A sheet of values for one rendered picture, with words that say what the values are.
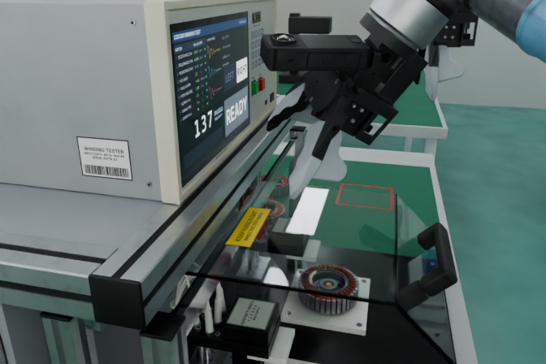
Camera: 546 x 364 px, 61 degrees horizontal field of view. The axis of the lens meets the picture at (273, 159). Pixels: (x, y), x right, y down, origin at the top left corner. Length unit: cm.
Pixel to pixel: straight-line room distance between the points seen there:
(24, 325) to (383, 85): 45
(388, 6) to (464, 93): 551
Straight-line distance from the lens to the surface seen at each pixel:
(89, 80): 51
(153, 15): 46
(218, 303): 66
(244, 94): 69
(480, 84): 600
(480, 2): 48
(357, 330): 86
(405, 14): 50
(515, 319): 232
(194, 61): 51
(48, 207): 54
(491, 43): 595
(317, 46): 49
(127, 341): 73
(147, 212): 49
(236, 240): 53
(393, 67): 54
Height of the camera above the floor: 133
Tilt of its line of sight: 21 degrees down
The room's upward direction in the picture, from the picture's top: straight up
